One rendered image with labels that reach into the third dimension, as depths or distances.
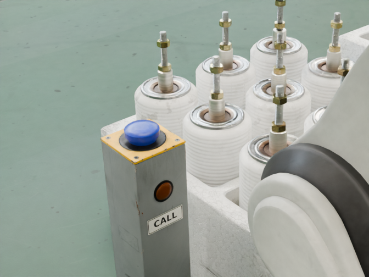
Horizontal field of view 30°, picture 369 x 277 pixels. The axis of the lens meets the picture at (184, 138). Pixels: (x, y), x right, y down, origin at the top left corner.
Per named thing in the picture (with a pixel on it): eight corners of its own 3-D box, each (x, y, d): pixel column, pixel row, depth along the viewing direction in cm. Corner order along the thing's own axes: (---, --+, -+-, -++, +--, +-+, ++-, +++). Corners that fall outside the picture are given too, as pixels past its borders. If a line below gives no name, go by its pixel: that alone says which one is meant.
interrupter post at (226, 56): (220, 71, 108) (219, 52, 106) (216, 65, 110) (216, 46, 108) (235, 70, 108) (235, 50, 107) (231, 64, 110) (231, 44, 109)
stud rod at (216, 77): (221, 106, 94) (221, 55, 91) (219, 109, 94) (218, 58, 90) (214, 105, 95) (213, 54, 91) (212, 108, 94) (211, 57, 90)
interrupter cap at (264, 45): (303, 40, 118) (304, 37, 117) (298, 58, 111) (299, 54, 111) (260, 38, 119) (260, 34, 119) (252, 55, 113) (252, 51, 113)
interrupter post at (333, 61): (325, 66, 108) (326, 46, 107) (341, 67, 108) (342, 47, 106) (324, 72, 106) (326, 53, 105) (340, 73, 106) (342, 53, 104)
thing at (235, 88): (205, 181, 113) (202, 82, 104) (193, 152, 122) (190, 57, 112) (261, 173, 115) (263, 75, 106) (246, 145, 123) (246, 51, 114)
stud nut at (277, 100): (268, 102, 83) (269, 96, 83) (275, 97, 84) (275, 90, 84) (283, 106, 82) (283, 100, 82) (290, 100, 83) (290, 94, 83)
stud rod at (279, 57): (274, 82, 100) (275, 33, 96) (277, 79, 101) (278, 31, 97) (280, 84, 100) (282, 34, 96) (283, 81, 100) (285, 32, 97)
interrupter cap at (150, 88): (201, 90, 102) (201, 86, 102) (161, 106, 99) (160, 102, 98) (171, 75, 108) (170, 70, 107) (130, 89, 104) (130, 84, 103)
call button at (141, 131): (167, 143, 77) (166, 127, 76) (138, 155, 75) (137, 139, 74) (146, 130, 80) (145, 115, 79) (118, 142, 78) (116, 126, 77)
